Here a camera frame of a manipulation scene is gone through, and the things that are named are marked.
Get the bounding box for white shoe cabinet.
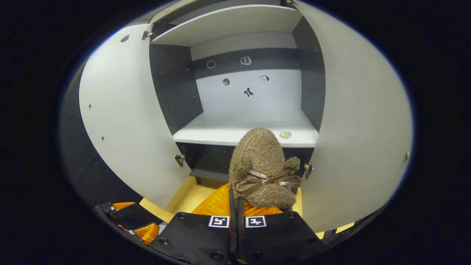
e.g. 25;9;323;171
149;0;326;184

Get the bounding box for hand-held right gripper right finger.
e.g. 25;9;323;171
237;197;324;265

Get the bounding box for white cabinet shelf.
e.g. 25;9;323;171
172;110;319;148
151;4;303;47

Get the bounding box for brown fuzzy shoe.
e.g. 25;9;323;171
229;127;303;209

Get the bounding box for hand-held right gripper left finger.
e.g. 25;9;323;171
152;183;237;265

